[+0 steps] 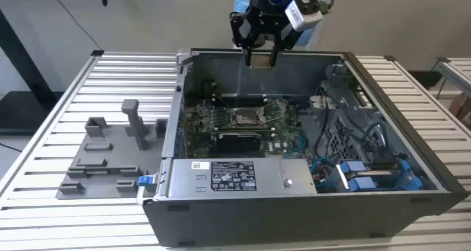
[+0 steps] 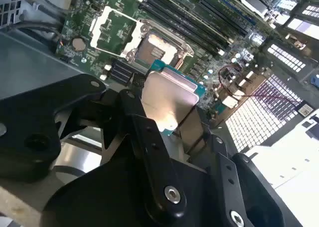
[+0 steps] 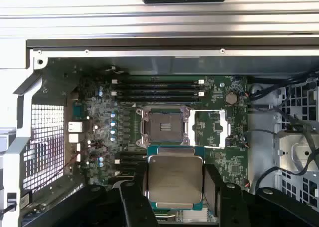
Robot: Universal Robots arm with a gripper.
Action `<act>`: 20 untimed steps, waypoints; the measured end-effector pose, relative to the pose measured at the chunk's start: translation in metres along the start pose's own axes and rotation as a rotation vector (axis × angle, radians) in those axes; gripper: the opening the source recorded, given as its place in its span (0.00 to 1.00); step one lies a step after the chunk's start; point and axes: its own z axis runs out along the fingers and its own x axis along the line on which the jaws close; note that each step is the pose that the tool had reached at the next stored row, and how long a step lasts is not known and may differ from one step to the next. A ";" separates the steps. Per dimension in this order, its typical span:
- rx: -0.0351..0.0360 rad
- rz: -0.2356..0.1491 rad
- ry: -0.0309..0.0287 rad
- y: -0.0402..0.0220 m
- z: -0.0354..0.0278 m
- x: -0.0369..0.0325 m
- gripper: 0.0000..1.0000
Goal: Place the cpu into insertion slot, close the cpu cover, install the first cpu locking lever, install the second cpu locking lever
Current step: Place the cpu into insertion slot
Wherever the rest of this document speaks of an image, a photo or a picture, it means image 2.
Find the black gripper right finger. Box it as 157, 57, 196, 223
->
198, 109, 286, 227

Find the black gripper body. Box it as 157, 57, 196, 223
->
41, 157, 226, 227

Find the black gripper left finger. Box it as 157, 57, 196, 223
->
0, 73, 186, 219

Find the silver CPU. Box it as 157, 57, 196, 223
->
141, 59, 208, 138

